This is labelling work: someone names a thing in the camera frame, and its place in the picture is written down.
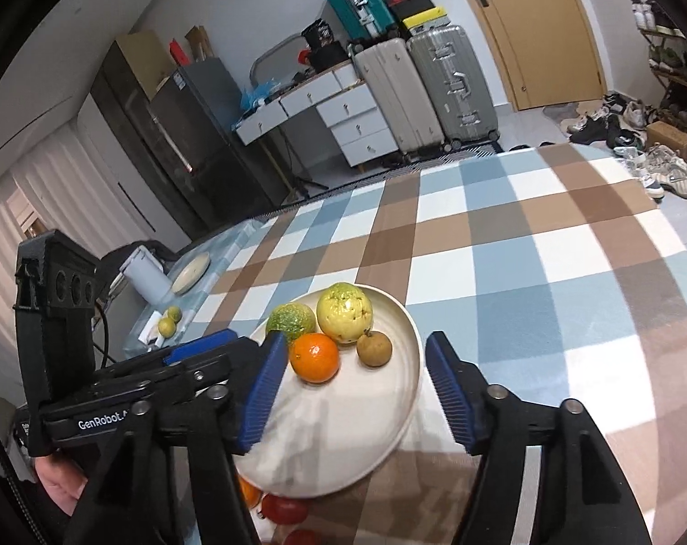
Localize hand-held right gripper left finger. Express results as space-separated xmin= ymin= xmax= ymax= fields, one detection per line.
xmin=65 ymin=330 xmax=290 ymax=545

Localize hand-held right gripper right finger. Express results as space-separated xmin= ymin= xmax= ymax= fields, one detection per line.
xmin=424 ymin=330 xmax=654 ymax=545

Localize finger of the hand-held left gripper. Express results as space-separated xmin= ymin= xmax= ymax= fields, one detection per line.
xmin=90 ymin=355 xmax=234 ymax=404
xmin=162 ymin=328 xmax=254 ymax=367

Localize orange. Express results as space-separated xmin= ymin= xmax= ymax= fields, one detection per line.
xmin=238 ymin=477 xmax=263 ymax=509
xmin=289 ymin=333 xmax=341 ymax=383

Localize mottled green yellow fruit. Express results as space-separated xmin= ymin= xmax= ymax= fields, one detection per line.
xmin=265 ymin=303 xmax=317 ymax=347

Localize large brown fruit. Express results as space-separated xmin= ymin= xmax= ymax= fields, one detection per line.
xmin=357 ymin=329 xmax=391 ymax=367

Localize large cream plate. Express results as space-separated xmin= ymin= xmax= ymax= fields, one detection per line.
xmin=235 ymin=284 xmax=423 ymax=497

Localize yellow guava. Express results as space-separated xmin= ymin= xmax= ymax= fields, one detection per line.
xmin=316 ymin=282 xmax=374 ymax=345

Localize person's left hand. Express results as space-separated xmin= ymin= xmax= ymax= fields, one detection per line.
xmin=34 ymin=455 xmax=89 ymax=517

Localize small cream plate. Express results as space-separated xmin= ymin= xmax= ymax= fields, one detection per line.
xmin=170 ymin=253 xmax=211 ymax=295

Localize white kettle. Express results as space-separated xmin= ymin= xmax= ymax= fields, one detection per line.
xmin=119 ymin=245 xmax=171 ymax=303

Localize brown blue checked tablecloth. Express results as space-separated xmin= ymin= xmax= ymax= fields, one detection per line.
xmin=173 ymin=142 xmax=687 ymax=545

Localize black refrigerator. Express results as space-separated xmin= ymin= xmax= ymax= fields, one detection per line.
xmin=90 ymin=42 xmax=231 ymax=239

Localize dark grey fridge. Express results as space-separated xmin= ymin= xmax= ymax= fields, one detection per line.
xmin=150 ymin=58 xmax=290 ymax=222

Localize striped floor rug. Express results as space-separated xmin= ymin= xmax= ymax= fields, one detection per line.
xmin=378 ymin=141 xmax=503 ymax=170

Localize blue plastic bag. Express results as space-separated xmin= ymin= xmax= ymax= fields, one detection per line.
xmin=240 ymin=76 xmax=282 ymax=111

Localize beige cardboard box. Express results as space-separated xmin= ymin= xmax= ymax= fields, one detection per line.
xmin=115 ymin=30 xmax=171 ymax=100

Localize white desk with drawers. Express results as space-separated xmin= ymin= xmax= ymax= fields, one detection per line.
xmin=235 ymin=62 xmax=398 ymax=167

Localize beige suitcase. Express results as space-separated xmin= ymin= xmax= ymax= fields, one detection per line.
xmin=352 ymin=38 xmax=443 ymax=161

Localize grey door mat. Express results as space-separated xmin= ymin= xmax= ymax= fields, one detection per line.
xmin=542 ymin=101 xmax=588 ymax=123

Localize silver suitcase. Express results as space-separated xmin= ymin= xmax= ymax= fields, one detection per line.
xmin=406 ymin=25 xmax=500 ymax=145

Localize flat brown cardboard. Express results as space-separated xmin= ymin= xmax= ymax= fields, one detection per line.
xmin=184 ymin=25 xmax=215 ymax=63

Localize pile of loose sneakers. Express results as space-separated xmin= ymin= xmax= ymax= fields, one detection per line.
xmin=565 ymin=92 xmax=687 ymax=199

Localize black bag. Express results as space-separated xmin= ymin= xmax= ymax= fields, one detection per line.
xmin=301 ymin=19 xmax=350 ymax=69

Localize small brown cardboard box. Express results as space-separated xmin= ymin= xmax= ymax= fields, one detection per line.
xmin=646 ymin=121 xmax=687 ymax=151

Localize yellow black shoe box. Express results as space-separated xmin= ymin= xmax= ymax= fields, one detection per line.
xmin=402 ymin=5 xmax=451 ymax=34

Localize wooden door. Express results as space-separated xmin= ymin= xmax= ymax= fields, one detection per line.
xmin=443 ymin=0 xmax=606 ymax=111

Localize wooden shoe rack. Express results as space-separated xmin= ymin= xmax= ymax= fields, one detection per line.
xmin=613 ymin=0 xmax=687 ymax=137

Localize rows of shelved shoes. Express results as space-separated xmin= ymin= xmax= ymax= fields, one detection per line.
xmin=613 ymin=0 xmax=687 ymax=131

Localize grey arched frame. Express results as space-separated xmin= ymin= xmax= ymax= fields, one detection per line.
xmin=249 ymin=34 xmax=310 ymax=92

